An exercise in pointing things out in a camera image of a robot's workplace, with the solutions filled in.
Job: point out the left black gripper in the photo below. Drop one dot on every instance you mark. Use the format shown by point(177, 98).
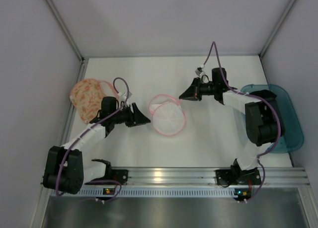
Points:
point(132, 115)

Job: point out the slotted white cable duct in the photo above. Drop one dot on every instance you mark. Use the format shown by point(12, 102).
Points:
point(168, 192)

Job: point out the white mesh laundry bag pink trim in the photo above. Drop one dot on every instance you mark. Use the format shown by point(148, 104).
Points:
point(168, 118)

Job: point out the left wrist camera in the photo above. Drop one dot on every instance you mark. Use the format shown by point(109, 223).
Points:
point(124, 96)

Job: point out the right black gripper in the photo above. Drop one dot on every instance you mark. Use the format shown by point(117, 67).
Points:
point(197, 88)

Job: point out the orange patterned bra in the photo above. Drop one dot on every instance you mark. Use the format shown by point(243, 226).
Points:
point(86, 96)

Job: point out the aluminium front rail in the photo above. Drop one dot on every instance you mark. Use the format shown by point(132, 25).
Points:
point(275, 177)

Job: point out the black garment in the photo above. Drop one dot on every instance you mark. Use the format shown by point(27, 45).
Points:
point(265, 94)

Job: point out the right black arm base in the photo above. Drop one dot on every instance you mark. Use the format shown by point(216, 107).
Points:
point(228, 177)

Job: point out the teal plastic basin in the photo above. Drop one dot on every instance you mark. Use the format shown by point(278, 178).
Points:
point(293, 137)

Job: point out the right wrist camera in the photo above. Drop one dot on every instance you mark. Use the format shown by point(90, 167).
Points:
point(200, 70)

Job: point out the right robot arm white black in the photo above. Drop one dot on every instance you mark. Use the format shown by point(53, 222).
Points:
point(263, 124)

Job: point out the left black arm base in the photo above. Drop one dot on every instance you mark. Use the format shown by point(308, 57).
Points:
point(112, 176)

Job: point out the right aluminium frame post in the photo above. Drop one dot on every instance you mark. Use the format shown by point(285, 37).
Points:
point(277, 27)

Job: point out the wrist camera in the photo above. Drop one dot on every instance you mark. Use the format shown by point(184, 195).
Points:
point(124, 96)
point(200, 70)

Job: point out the aluminium frame post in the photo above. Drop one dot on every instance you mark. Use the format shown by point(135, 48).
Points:
point(65, 31)
point(277, 27)

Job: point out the left aluminium frame post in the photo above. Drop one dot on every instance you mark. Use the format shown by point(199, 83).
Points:
point(65, 31)

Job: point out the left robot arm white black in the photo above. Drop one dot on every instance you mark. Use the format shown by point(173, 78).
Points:
point(68, 168)

